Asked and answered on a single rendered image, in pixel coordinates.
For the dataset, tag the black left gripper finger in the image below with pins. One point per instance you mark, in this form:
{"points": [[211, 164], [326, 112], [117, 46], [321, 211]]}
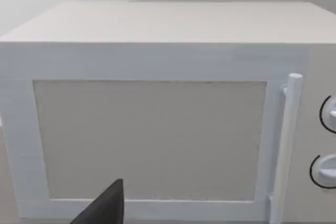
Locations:
{"points": [[107, 205]]}

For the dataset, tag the white microwave door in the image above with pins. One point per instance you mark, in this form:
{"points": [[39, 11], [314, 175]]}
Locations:
{"points": [[147, 134]]}

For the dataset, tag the pale microwave oven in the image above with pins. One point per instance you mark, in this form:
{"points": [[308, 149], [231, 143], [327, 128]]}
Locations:
{"points": [[168, 22]]}

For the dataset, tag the white microwave knob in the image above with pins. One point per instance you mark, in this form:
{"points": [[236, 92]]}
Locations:
{"points": [[331, 113], [326, 170]]}

